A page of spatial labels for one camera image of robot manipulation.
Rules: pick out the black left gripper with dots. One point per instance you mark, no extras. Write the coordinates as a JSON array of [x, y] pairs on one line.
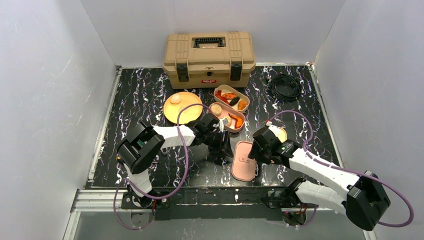
[[219, 145]]

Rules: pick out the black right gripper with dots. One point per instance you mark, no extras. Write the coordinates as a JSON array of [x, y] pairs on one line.
[[255, 154]]

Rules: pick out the beige lunch box lid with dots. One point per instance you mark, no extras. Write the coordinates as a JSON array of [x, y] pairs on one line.
[[282, 135]]

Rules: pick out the white steamed bao bun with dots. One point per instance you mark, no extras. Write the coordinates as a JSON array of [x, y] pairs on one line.
[[227, 120]]

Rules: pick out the pink lunch box tray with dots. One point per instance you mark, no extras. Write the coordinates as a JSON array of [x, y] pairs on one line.
[[225, 112]]

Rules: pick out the orange chicken wing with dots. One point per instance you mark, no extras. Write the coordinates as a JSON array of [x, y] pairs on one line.
[[238, 121]]

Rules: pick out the pink lunch box lid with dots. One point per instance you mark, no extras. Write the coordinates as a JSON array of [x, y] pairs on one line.
[[242, 167]]

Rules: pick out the round beige bun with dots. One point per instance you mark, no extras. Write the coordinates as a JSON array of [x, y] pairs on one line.
[[216, 109]]

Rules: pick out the fried chicken piece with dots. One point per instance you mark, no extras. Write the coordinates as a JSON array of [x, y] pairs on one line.
[[241, 105]]

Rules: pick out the dark brown sea cucumber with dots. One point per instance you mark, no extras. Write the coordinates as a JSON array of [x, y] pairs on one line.
[[234, 101]]

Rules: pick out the beige lunch box tray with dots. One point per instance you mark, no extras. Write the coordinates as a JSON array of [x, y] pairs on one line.
[[228, 89]]

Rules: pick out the white metal food tongs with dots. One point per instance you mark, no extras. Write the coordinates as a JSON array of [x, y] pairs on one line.
[[164, 151]]

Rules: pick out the white boiled egg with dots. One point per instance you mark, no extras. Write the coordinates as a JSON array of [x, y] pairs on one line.
[[175, 99]]

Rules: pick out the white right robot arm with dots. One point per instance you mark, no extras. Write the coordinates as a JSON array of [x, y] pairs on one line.
[[361, 198]]

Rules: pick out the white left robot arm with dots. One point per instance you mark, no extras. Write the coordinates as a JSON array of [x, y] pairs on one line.
[[142, 144]]

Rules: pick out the tan plastic toolbox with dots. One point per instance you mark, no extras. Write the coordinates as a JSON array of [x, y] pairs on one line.
[[208, 60]]

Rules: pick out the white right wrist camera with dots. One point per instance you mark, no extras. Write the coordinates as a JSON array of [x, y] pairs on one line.
[[273, 128]]

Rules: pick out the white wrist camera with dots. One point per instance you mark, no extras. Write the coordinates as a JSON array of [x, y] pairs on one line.
[[221, 125], [273, 128]]

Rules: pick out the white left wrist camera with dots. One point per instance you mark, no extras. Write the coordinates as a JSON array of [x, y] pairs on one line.
[[221, 125]]

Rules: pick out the aluminium base frame rail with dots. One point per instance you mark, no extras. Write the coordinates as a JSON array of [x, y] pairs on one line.
[[234, 213]]

